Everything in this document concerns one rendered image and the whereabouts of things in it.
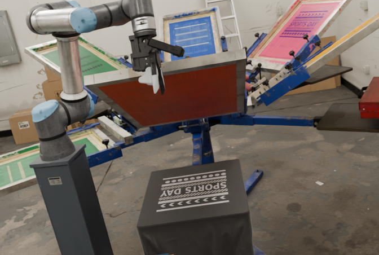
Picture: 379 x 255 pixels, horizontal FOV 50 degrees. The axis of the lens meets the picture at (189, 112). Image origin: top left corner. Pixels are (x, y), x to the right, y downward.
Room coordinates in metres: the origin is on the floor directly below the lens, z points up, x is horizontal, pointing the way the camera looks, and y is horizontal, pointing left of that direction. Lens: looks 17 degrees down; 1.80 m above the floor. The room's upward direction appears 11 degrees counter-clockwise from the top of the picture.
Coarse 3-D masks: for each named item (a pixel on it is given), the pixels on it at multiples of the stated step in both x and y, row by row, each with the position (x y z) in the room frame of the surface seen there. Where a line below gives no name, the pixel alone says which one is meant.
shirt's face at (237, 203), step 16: (160, 176) 1.78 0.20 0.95; (176, 176) 1.75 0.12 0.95; (240, 176) 1.63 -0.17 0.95; (240, 192) 1.49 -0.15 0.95; (144, 208) 1.51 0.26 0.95; (192, 208) 1.44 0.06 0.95; (208, 208) 1.41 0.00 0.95; (224, 208) 1.39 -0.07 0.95; (240, 208) 1.37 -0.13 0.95; (144, 224) 1.39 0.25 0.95
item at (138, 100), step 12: (120, 84) 1.45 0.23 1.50; (132, 84) 1.47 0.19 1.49; (144, 84) 1.48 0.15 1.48; (168, 84) 1.51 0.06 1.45; (120, 96) 1.58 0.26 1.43; (132, 96) 1.59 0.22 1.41; (144, 96) 1.61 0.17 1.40; (156, 96) 1.63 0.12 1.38; (168, 96) 1.65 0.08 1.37; (132, 108) 1.74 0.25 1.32; (144, 108) 1.76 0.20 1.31; (156, 108) 1.79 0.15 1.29; (168, 108) 1.81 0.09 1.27; (180, 108) 1.83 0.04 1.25; (144, 120) 1.95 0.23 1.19; (156, 120) 1.98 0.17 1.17; (168, 120) 2.00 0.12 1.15
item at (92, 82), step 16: (176, 64) 1.40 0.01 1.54; (192, 64) 1.39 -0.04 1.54; (208, 64) 1.38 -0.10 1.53; (224, 64) 1.40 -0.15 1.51; (240, 64) 1.42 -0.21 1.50; (96, 80) 1.42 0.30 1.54; (112, 80) 1.41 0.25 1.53; (128, 80) 1.43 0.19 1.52; (240, 80) 1.57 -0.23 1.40; (240, 96) 1.77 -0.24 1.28; (240, 112) 2.04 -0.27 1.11
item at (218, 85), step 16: (176, 80) 1.48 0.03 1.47; (192, 80) 1.50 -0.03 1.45; (208, 80) 1.53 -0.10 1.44; (224, 80) 1.55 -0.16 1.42; (192, 96) 1.69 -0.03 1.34; (208, 96) 1.72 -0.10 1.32; (224, 96) 1.74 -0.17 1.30; (192, 112) 1.92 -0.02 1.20; (208, 112) 1.96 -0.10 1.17; (224, 112) 2.00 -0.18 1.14
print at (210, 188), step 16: (192, 176) 1.72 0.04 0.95; (208, 176) 1.69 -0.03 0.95; (224, 176) 1.66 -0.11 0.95; (160, 192) 1.62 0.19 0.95; (176, 192) 1.59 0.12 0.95; (192, 192) 1.56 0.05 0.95; (208, 192) 1.54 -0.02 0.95; (224, 192) 1.51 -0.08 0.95; (160, 208) 1.48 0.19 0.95; (176, 208) 1.46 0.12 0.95
